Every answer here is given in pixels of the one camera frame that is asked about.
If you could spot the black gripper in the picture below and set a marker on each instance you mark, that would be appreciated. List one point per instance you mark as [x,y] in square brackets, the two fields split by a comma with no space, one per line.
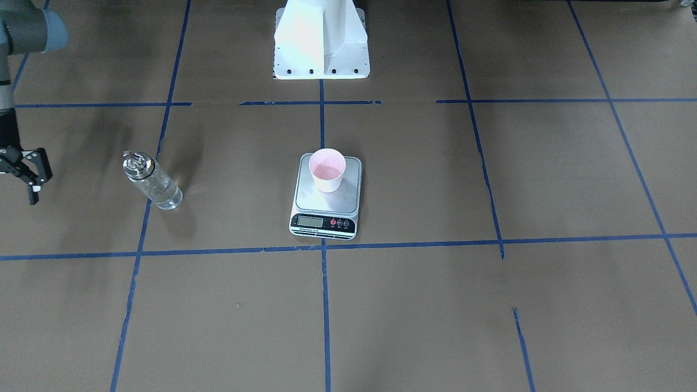
[6,130]

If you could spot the clear glass sauce bottle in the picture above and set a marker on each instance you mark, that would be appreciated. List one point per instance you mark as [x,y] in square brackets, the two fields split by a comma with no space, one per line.
[147,175]

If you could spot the pink plastic cup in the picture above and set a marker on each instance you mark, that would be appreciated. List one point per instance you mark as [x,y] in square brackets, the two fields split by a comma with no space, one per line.
[327,166]

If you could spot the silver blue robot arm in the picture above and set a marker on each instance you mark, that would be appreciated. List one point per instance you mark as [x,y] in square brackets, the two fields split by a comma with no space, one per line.
[25,29]

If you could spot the grey digital kitchen scale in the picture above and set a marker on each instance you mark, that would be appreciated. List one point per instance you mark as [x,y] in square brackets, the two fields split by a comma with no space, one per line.
[326,215]

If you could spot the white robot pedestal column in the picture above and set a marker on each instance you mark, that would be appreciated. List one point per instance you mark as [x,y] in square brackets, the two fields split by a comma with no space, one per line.
[320,40]

